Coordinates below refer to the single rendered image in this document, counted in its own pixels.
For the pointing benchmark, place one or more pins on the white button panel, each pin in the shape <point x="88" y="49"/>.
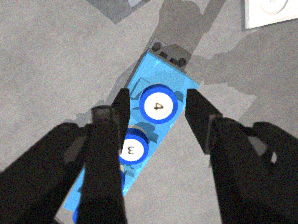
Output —
<point x="134" y="2"/>

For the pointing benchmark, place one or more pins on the white rectangular tray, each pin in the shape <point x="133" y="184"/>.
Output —
<point x="262" y="12"/>

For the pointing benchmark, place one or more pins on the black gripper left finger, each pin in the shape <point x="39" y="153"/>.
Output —
<point x="35" y="185"/>

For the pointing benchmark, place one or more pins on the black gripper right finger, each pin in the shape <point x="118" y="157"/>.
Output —
<point x="242" y="172"/>

